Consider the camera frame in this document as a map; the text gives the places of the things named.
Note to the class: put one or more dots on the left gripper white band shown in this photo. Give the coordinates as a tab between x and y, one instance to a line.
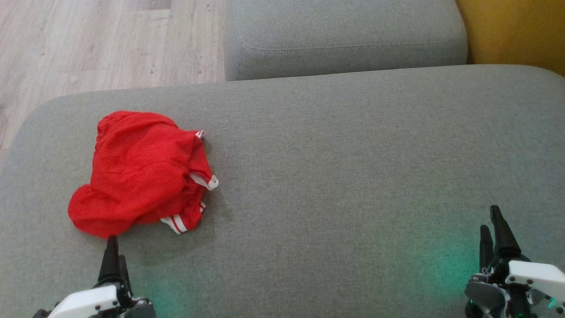
84	304

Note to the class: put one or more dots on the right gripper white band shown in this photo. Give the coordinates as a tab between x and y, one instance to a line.
534	276

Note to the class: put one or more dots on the red numbered basketball jersey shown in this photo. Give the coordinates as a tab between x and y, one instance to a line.
137	172

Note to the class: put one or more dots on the large grey sofa ottoman cushion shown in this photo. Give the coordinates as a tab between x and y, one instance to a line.
331	176

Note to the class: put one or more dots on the large yellow sofa backrest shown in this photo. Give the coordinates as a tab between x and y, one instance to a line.
516	31

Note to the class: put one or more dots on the grey sofa seat cushion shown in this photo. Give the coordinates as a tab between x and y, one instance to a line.
344	39

